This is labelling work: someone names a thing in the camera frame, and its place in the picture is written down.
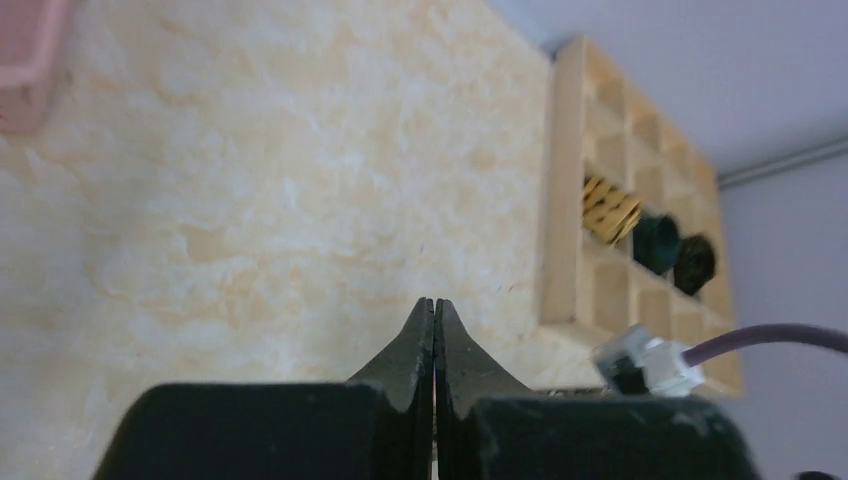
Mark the rolled brown patterned tie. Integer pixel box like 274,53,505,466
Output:
673,234,717,296

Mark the wooden compartment tray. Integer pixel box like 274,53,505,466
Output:
539,36,745,399

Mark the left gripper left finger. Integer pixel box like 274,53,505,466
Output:
95,298,434,479

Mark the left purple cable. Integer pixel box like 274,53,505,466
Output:
591,323,848,399

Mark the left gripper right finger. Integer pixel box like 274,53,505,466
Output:
434,300,760,479

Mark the rolled dark green tie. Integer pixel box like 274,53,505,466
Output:
632,215,682,276

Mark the rolled yellow tie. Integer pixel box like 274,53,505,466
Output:
582,175,643,245

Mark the pink plastic basket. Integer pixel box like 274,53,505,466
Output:
1,0,72,133

